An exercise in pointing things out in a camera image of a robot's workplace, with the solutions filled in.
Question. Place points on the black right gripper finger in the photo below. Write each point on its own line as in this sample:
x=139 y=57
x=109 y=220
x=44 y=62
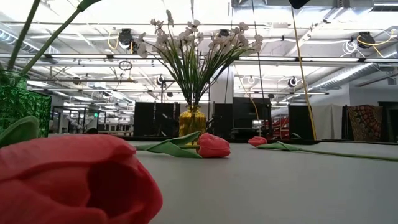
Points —
x=298 y=3

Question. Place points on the white blossom flower bunch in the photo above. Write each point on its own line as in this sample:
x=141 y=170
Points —
x=239 y=37
x=191 y=31
x=161 y=39

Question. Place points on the red artificial tulip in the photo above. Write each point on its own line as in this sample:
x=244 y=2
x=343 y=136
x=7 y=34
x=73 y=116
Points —
x=213 y=146
x=62 y=180
x=257 y=141

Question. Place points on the amber ribbed glass vase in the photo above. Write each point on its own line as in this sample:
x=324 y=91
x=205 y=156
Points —
x=192 y=123

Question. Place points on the green square glass vase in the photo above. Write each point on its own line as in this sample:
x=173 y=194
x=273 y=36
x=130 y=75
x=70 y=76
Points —
x=21 y=105

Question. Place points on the black partition panel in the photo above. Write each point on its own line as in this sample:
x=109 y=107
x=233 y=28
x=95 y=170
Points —
x=300 y=123

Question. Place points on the white hanging cloth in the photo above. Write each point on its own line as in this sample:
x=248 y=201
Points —
x=326 y=121

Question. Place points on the red patterned tapestry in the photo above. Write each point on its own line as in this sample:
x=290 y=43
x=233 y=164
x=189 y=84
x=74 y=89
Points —
x=365 y=123

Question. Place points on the black table frame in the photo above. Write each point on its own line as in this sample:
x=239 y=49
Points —
x=342 y=141

